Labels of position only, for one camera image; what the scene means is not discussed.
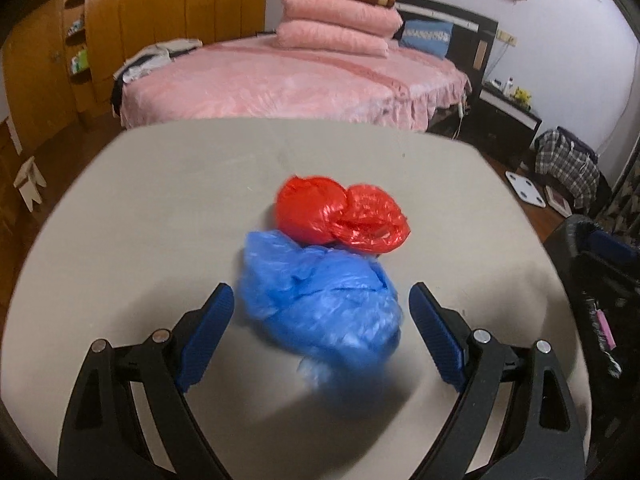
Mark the blue cushion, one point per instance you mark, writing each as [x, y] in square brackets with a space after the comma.
[431, 37]

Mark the pink face mask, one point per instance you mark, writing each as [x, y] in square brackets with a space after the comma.
[606, 330]

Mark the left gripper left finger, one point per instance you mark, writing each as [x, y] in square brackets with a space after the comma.
[102, 436]

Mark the white bathroom scale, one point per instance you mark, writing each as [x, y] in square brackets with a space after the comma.
[525, 189]

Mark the clothes pile on bed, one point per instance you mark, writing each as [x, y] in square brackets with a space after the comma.
[147, 60]

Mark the wooden wardrobe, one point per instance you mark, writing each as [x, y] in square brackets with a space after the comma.
[59, 60]

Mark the blue plastic bag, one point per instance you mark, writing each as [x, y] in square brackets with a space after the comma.
[336, 309]

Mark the lower pink pillow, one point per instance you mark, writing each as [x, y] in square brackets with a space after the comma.
[310, 35]

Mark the black nightstand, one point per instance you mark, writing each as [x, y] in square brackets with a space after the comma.
[498, 127]

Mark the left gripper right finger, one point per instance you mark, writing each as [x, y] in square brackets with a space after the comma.
[514, 417]

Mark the black headboard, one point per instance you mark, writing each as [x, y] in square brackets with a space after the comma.
[472, 37]

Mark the pink bed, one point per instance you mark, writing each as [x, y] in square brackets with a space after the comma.
[254, 78]

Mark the red plastic bag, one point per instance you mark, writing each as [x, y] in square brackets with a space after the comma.
[319, 211]

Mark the white wooden stool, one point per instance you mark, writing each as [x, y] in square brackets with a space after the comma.
[27, 177]

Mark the plaid shirt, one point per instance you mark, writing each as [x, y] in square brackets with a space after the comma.
[562, 157]

